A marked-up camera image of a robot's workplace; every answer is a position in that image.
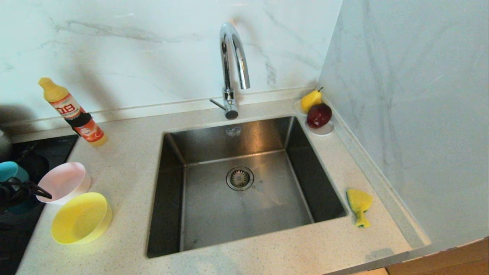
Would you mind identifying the metal kettle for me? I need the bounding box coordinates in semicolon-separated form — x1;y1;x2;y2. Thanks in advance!
0;129;13;163

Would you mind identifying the chrome gooseneck faucet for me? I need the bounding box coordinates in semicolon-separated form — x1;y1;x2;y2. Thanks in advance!
209;23;251;120

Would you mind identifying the dark red apple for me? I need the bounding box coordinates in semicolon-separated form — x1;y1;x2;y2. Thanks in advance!
306;104;332;129

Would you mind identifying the orange dish soap bottle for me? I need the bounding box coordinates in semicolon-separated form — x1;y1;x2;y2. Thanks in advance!
38;78;108;147

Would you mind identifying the yellow pear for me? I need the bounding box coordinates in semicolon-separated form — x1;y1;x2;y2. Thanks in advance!
301;87;324;113

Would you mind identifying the stainless steel sink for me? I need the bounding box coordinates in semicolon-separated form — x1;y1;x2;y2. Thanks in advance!
147;116;348;258

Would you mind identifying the black glass cooktop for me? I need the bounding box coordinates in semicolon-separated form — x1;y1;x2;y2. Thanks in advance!
0;134;79;275

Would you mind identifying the yellow green sponge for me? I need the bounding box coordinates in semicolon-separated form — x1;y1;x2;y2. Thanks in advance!
346;189;373;228

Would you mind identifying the round metal sink drain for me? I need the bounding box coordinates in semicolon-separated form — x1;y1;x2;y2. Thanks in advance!
226;167;254;191

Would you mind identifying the small white saucer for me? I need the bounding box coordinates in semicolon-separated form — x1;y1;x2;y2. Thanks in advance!
306;120;335;137

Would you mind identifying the pink plastic bowl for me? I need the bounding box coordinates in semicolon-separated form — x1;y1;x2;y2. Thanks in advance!
37;162;92;205

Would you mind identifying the yellow plastic bowl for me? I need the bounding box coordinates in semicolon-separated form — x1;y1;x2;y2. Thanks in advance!
51;192;113;245

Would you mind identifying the black round pan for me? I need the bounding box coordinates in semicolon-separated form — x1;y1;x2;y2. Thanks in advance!
11;153;50;184

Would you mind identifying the blue plastic bowl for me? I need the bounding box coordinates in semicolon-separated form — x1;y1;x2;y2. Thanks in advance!
0;161;39;214

